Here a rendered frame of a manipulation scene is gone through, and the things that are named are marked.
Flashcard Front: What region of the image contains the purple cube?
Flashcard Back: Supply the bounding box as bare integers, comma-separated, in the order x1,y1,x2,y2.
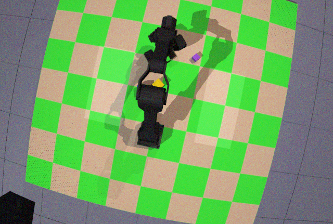
192,53,200,62

